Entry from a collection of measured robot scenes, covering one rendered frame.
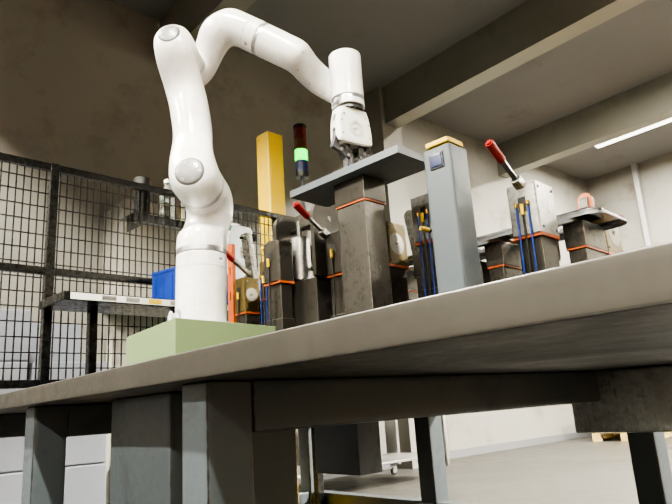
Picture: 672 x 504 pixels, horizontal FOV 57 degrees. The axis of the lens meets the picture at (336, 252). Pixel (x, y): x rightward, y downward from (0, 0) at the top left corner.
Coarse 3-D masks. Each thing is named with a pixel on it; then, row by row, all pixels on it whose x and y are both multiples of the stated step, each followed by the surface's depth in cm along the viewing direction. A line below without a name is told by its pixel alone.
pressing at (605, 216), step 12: (564, 216) 139; (576, 216) 137; (588, 216) 142; (600, 216) 143; (612, 216) 143; (612, 228) 150; (480, 240) 154; (492, 240) 158; (504, 240) 159; (480, 252) 170; (408, 264) 179
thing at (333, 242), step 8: (336, 232) 170; (328, 240) 172; (336, 240) 169; (328, 248) 171; (336, 248) 169; (328, 256) 171; (336, 256) 169; (328, 264) 170; (336, 264) 168; (328, 272) 170; (336, 272) 168; (336, 280) 169; (336, 288) 168; (336, 296) 168; (336, 304) 168; (336, 312) 167; (344, 312) 165
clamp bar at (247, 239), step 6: (246, 234) 212; (252, 234) 216; (246, 240) 212; (252, 240) 213; (246, 246) 212; (252, 246) 213; (246, 252) 212; (252, 252) 212; (246, 258) 212; (252, 258) 211; (246, 264) 212; (252, 264) 211; (252, 270) 210; (252, 276) 210
